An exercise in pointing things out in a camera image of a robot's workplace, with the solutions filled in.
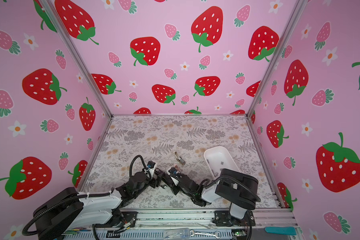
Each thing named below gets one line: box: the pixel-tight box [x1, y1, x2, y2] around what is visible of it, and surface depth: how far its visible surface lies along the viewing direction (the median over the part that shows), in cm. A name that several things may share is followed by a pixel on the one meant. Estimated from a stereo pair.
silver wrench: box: [189, 229, 221, 239], surface depth 71 cm
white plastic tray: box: [204, 146, 241, 180], surface depth 96 cm
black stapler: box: [161, 172, 180, 195], surface depth 76 cm
